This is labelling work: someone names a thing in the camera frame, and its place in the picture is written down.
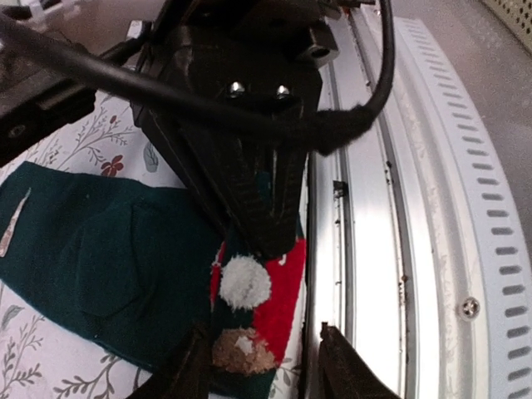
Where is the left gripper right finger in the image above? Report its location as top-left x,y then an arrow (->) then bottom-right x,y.
318,323 -> 399,399

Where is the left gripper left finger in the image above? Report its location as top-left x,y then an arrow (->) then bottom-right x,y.
131,323 -> 212,399

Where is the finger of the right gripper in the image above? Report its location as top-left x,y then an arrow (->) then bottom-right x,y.
181,123 -> 307,258

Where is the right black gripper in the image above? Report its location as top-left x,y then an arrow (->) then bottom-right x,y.
1,1 -> 327,233

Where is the dark green christmas sock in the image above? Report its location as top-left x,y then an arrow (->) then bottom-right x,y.
1,162 -> 306,398

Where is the right black cable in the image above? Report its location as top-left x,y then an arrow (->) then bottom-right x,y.
0,0 -> 396,157

